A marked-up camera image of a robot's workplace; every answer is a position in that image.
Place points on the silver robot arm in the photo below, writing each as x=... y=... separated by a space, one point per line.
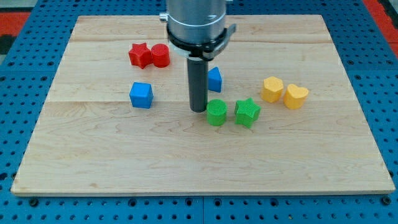
x=196 y=29

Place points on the yellow heart block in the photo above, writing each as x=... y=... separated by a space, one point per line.
x=295 y=96

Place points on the green star block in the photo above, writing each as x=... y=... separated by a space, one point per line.
x=246 y=112

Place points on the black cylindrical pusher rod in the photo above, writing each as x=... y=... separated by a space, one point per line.
x=198 y=84

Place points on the blue triangle block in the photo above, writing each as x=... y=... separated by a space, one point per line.
x=215 y=80

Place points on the wooden board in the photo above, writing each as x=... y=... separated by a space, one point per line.
x=90 y=141

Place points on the green cylinder block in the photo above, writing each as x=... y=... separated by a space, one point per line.
x=216 y=112

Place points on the red star block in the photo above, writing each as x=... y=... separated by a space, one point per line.
x=140 y=55

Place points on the red cylinder block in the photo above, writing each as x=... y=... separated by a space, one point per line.
x=160 y=55

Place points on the yellow hexagon block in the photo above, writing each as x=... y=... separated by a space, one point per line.
x=272 y=89

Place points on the blue cube block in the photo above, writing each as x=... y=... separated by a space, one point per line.
x=141 y=95

